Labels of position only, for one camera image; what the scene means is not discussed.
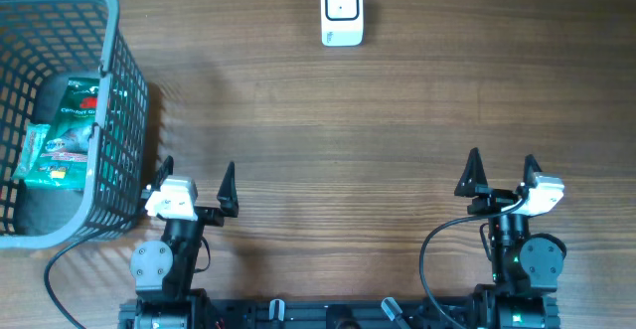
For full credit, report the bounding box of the grey plastic shopping basket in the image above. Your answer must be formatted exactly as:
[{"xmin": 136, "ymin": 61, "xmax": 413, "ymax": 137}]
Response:
[{"xmin": 1, "ymin": 0, "xmax": 150, "ymax": 249}]

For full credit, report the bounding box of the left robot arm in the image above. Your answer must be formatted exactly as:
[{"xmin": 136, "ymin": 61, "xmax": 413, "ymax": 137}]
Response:
[{"xmin": 118, "ymin": 157, "xmax": 239, "ymax": 329}]

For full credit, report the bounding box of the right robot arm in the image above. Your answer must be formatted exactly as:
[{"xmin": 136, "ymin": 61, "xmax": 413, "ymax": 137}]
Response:
[{"xmin": 454, "ymin": 148, "xmax": 566, "ymax": 329}]

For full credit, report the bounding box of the green 3M gloves package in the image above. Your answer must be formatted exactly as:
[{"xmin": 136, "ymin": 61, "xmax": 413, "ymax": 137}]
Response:
[{"xmin": 24, "ymin": 78, "xmax": 100, "ymax": 190}]

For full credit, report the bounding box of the light green wipes packet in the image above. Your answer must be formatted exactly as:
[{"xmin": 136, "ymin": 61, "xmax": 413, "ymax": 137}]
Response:
[{"xmin": 11, "ymin": 123, "xmax": 51, "ymax": 180}]

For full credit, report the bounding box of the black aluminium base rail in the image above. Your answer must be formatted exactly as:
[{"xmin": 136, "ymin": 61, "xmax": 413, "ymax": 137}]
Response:
[{"xmin": 118, "ymin": 296, "xmax": 561, "ymax": 329}]

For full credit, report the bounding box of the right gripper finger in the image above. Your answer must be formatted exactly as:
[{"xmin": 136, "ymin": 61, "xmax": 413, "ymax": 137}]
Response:
[
  {"xmin": 454, "ymin": 147, "xmax": 489, "ymax": 198},
  {"xmin": 523, "ymin": 154, "xmax": 543, "ymax": 188}
]

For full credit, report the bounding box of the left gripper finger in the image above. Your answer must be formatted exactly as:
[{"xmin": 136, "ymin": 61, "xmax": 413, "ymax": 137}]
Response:
[
  {"xmin": 148, "ymin": 156, "xmax": 174, "ymax": 191},
  {"xmin": 217, "ymin": 161, "xmax": 239, "ymax": 218}
]

